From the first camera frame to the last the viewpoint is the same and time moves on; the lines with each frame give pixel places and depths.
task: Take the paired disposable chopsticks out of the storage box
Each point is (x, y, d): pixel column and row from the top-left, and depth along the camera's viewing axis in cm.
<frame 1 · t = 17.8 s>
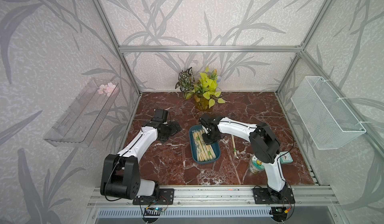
left hand: (177, 131, 88), fingers open
right hand: (207, 141, 92), fingers closed
teal plastic storage box: (201, 152, 88), point 2 cm above the table
artificial green potted plant: (203, 88, 95), point 23 cm above the table
pink artificial flower: (109, 89, 77), point 34 cm above the table
round canister with green label: (255, 167, 77), point 9 cm above the table
small teal alarm clock: (286, 158, 86), point 3 cm above the table

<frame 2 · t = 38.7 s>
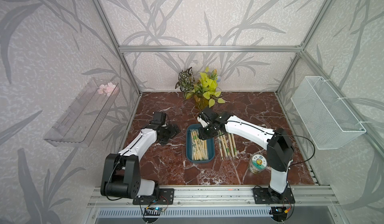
left hand: (176, 133, 88), fingers open
right hand: (199, 135, 84), fingers open
wrapped chopstick pair: (231, 145, 93), on the table
wrapped chopstick pair 2: (225, 146, 93), on the table
wrapped chopstick pair 3: (221, 139, 96), on the table
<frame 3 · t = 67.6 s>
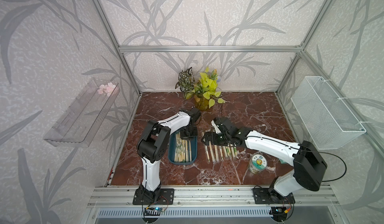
left hand: (192, 139, 93), fingers closed
right hand: (206, 140, 82), fingers open
teal plastic storage box: (182, 152, 89), point 2 cm above the table
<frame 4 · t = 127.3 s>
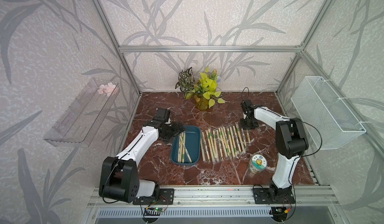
left hand: (181, 132, 85), fingers open
right hand: (245, 126, 98), fingers open
wrapped chopstick pair 7: (239, 136, 98), on the table
wrapped chopstick pair eleventh: (248, 137, 98), on the table
